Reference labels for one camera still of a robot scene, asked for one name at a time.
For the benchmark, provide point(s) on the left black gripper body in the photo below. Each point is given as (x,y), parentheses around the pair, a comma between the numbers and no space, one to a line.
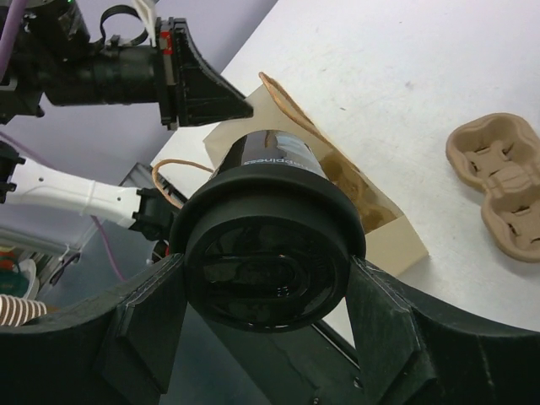
(60,62)

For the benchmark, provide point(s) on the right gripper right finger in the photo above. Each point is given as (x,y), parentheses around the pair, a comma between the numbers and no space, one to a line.
(415,349)

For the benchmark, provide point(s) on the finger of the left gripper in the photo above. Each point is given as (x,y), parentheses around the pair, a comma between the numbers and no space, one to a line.
(202,95)

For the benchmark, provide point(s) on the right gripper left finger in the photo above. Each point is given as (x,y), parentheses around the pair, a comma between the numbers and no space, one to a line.
(118,347)

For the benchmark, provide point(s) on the dark translucent cup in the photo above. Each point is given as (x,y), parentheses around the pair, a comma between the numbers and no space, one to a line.
(267,157)

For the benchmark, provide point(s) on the beige paper bag with handles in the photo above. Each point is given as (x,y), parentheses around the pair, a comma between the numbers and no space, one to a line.
(392,243)

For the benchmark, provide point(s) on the black cup lid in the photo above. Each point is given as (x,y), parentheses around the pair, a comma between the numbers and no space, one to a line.
(267,248)

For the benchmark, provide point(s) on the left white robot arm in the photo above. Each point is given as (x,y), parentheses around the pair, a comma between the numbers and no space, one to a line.
(172,74)

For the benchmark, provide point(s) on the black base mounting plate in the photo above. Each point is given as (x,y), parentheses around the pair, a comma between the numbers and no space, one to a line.
(215,364)

